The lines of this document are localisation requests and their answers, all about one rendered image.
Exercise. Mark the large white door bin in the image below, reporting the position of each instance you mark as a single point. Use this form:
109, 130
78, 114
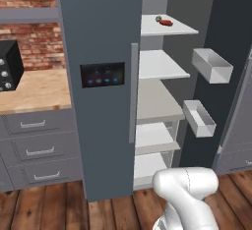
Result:
215, 70

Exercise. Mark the grey wall shelf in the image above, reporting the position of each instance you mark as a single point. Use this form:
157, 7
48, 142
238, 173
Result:
29, 15

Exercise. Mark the grey drawer front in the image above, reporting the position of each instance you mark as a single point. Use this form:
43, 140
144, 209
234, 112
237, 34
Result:
65, 145
59, 119
70, 171

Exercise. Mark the small olive round food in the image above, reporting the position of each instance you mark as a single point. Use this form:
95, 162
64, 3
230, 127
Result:
158, 18

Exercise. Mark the grey fridge door with display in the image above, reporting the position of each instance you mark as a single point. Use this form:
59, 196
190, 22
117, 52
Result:
98, 27

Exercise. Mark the black toaster oven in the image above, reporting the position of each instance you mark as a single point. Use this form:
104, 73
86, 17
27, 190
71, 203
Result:
10, 65

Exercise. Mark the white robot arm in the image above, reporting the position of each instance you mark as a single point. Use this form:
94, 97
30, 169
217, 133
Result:
187, 191

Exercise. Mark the white fridge shelf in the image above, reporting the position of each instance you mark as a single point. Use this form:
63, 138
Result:
154, 139
160, 65
164, 30
147, 168
157, 103

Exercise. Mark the small white door bin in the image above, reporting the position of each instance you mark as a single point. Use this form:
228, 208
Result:
203, 127

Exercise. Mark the dark grey open fridge door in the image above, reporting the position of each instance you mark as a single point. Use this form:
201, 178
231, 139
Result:
226, 21

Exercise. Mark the red frozen steak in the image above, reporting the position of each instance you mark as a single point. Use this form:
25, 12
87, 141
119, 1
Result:
166, 22

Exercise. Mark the grey cupboard run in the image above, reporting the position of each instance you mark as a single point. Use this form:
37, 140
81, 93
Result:
238, 135

